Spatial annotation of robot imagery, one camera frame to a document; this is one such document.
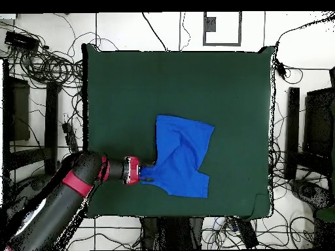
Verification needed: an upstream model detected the blue shirt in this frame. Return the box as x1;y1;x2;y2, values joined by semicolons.
140;114;215;199

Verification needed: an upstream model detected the dark flat panel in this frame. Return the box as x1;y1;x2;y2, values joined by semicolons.
303;87;335;158
3;75;31;142

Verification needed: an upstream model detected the black power strip with sockets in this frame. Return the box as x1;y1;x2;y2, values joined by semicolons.
61;122;79;154

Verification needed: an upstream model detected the dark green table cloth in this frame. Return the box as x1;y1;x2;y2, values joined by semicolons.
81;43;275;220

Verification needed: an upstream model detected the black upright stand bar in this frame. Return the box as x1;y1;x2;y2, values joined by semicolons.
44;81;60;176
285;86;300;180

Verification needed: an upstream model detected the grey stand foot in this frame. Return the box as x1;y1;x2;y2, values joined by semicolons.
289;178;333;210
26;173;54;195

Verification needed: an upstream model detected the long black power strip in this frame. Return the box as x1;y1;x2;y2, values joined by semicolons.
234;218;260;249

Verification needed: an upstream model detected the black power adapter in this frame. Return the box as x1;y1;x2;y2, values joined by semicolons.
274;58;289;80

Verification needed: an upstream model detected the black rectangular device box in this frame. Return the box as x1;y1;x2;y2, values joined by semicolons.
4;30;41;52

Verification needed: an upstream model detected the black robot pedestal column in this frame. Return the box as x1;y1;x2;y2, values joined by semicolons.
139;216;203;250

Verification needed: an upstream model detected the black cable tangle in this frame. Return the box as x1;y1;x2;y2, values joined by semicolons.
0;20;84;90

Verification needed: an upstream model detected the thick black floor cable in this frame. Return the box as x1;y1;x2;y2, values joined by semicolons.
141;12;168;52

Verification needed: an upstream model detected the grey square floor frame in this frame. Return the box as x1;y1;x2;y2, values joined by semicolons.
202;11;243;47

